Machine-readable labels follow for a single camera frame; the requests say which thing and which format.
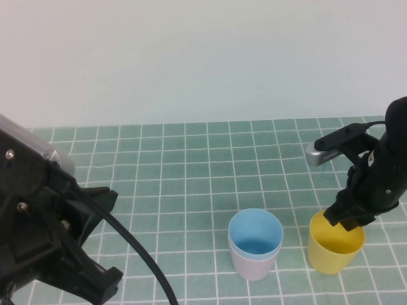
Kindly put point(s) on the yellow plastic cup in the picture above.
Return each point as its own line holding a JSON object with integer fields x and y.
{"x": 327, "y": 260}

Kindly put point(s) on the green checked tablecloth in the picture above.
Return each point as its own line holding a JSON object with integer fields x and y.
{"x": 197, "y": 171}

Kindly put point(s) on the light blue plastic cup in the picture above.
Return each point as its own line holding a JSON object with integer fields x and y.
{"x": 254, "y": 232}

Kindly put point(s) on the pink plastic cup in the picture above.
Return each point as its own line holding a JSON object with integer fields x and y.
{"x": 254, "y": 270}

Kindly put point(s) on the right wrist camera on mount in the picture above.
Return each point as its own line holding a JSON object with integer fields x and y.
{"x": 337, "y": 139}

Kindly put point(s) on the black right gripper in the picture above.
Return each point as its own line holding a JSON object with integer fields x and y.
{"x": 378, "y": 187}

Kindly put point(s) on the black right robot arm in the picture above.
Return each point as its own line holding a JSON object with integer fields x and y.
{"x": 397, "y": 120}

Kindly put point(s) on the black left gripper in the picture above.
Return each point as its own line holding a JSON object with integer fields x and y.
{"x": 28, "y": 222}

